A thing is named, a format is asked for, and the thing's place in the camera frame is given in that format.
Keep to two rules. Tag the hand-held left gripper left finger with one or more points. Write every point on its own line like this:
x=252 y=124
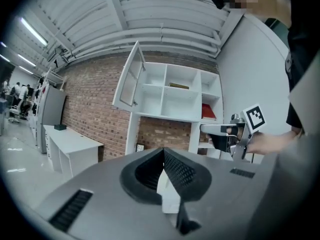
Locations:
x=105 y=196

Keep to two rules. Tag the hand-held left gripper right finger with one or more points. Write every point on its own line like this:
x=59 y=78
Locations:
x=220 y=191

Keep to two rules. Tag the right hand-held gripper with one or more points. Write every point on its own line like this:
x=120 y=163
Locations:
x=255 y=119

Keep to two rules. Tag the white wall cabinet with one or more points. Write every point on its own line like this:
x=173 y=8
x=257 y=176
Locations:
x=182 y=100

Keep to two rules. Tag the white cabinet ribbed glass door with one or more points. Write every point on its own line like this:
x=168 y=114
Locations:
x=130 y=81

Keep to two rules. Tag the person's right forearm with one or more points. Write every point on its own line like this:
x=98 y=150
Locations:
x=272 y=144

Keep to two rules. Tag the white low table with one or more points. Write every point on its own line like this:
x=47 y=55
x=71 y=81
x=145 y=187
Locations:
x=72 y=141

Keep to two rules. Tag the person's right hand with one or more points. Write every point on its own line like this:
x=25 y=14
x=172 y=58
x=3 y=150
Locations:
x=237 y=132

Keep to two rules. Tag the red book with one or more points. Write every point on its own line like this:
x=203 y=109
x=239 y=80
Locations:
x=208 y=111

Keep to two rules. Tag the brown gold-trimmed book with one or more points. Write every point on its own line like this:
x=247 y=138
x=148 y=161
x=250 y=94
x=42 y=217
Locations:
x=178 y=85

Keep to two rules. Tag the small black box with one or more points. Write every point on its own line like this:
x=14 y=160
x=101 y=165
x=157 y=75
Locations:
x=60 y=127

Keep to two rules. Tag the grey tall locker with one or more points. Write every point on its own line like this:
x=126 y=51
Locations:
x=51 y=114

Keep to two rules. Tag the white ceiling pipe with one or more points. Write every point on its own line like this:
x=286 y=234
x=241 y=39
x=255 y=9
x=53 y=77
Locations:
x=140 y=35
x=140 y=44

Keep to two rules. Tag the person's black shirt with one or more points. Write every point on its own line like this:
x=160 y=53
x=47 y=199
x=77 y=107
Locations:
x=300 y=59

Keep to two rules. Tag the white office chair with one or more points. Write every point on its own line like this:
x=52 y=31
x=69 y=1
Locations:
x=15 y=111

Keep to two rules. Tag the white clothes rack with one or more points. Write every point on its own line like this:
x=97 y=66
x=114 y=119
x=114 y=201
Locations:
x=41 y=89

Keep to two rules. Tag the person's head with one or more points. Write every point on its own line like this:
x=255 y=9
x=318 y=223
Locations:
x=272 y=4

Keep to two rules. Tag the ceiling tube light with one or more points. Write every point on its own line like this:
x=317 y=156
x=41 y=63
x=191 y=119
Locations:
x=26 y=70
x=33 y=31
x=26 y=59

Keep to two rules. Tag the small patterned frame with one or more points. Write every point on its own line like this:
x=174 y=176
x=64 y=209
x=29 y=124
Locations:
x=140 y=148

